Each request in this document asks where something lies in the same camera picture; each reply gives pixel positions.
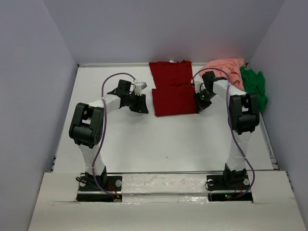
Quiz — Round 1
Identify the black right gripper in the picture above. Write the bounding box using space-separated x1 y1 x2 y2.
192 90 216 114

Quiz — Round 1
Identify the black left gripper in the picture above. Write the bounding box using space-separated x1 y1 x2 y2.
125 92 149 114

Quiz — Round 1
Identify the dark red t shirt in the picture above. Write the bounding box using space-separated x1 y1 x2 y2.
149 60 197 117

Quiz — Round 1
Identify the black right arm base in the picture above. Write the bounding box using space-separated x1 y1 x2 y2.
205 175 253 202

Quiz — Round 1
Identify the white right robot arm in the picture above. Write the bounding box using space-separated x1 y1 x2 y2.
191 67 260 191

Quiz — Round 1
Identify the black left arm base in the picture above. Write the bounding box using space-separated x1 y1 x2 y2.
76 173 123 203

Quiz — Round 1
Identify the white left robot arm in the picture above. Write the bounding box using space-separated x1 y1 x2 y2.
69 80 149 190

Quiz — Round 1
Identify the pink crumpled t shirt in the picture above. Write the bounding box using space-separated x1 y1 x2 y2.
201 58 244 91

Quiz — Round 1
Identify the green crumpled t shirt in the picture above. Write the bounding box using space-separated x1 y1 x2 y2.
240 66 268 112

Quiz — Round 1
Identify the white front cover board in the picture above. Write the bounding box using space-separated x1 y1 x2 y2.
29 171 305 231

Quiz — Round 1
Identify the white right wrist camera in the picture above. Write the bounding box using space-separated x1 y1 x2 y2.
191 80 205 93

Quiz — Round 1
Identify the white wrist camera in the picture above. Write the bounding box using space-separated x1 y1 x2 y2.
191 80 205 93
133 79 147 95

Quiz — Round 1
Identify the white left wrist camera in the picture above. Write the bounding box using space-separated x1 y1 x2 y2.
133 79 147 95

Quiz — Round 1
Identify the aluminium front rail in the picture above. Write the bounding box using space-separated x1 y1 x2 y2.
107 170 223 175

